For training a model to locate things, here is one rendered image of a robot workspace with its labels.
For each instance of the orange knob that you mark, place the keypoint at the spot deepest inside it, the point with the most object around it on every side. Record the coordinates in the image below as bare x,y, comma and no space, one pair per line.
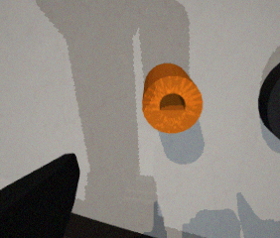
171,101

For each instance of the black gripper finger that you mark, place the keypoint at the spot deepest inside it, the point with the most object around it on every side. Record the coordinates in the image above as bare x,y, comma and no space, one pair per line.
39,204

